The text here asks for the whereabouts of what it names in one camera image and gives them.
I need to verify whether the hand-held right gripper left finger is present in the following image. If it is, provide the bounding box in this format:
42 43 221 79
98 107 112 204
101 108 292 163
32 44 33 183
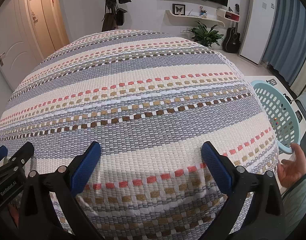
19 141 102 240

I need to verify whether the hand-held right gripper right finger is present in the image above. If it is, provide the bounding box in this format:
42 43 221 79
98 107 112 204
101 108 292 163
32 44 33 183
201 141 286 240

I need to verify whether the light blue plastic basket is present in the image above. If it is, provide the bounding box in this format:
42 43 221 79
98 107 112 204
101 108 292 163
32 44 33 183
252 80 302 155

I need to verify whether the another person's forearm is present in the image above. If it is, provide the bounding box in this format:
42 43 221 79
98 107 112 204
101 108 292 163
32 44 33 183
283 171 306 240

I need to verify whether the striped woven mat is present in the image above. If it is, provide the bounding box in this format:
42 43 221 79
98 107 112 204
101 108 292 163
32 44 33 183
0 29 280 240

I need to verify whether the white room door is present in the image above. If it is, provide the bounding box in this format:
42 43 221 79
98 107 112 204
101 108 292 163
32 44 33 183
0 0 43 93

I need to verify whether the black acoustic guitar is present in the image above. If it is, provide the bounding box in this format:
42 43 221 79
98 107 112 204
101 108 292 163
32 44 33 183
222 21 241 54

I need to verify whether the potted green plant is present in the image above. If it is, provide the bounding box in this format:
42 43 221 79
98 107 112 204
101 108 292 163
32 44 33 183
183 21 225 48

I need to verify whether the cream hallway door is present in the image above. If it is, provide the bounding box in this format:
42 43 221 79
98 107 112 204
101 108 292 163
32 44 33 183
28 0 68 53

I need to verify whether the blue curtain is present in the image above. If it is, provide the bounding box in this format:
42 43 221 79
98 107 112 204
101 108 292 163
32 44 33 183
263 0 306 98

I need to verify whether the brown hanging bag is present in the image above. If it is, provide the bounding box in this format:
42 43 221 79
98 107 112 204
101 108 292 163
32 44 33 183
101 6 118 32

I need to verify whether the white standing air conditioner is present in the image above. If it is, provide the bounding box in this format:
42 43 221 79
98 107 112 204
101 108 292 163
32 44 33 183
239 0 278 67

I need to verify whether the white red oval shelf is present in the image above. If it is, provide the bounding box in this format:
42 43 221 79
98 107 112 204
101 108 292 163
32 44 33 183
216 8 240 22

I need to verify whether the black hanging bag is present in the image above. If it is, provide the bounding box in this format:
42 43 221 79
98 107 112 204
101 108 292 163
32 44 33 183
115 8 127 26

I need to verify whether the framed butterfly picture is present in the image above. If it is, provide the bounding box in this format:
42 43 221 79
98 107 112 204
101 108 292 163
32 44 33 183
172 3 186 16

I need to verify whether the long white wall shelf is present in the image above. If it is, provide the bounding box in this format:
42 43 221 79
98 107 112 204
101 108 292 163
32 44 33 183
165 10 225 27

